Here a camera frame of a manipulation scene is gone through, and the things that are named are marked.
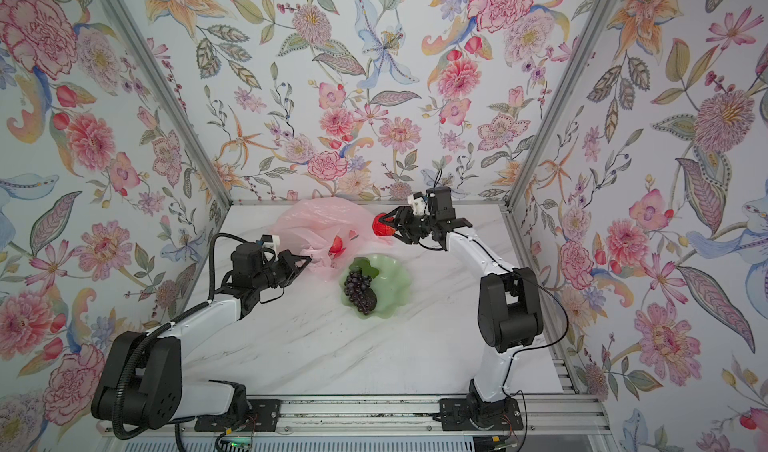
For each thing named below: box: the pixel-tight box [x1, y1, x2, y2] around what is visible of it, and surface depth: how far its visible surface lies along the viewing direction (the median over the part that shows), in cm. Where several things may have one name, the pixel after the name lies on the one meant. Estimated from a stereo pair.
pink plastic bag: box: [269, 197, 391, 269], surface depth 106 cm
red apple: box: [372, 212, 397, 236], surface depth 87 cm
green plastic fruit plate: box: [339, 255, 412, 319], surface depth 97 cm
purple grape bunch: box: [343, 268, 377, 315], surface depth 90 cm
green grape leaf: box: [349, 257, 380, 279], surface depth 99 cm
